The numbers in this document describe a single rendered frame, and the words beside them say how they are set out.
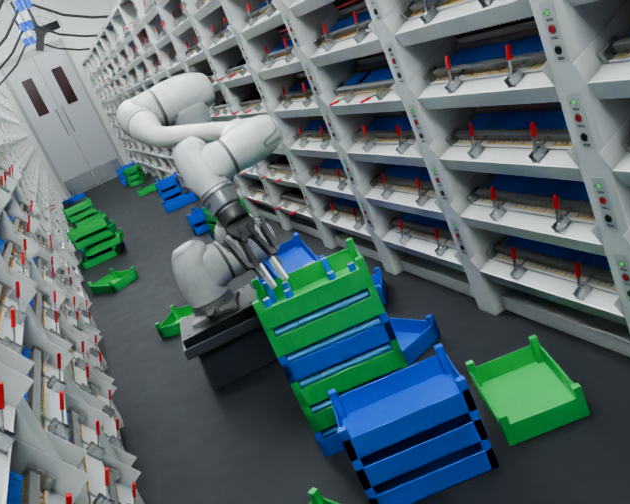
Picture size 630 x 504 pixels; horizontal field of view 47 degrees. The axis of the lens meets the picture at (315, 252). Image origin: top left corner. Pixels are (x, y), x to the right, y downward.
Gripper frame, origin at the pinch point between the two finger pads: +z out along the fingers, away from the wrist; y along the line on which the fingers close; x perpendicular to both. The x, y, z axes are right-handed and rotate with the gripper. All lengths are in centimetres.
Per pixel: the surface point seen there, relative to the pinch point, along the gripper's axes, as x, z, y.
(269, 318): -1.0, 9.1, 7.5
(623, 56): 79, 10, -50
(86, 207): -586, -234, -128
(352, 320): 3.7, 21.5, -8.8
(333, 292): 6.8, 13.0, -7.5
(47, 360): -23, -14, 54
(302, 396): -11.2, 30.1, 8.3
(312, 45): -41, -68, -84
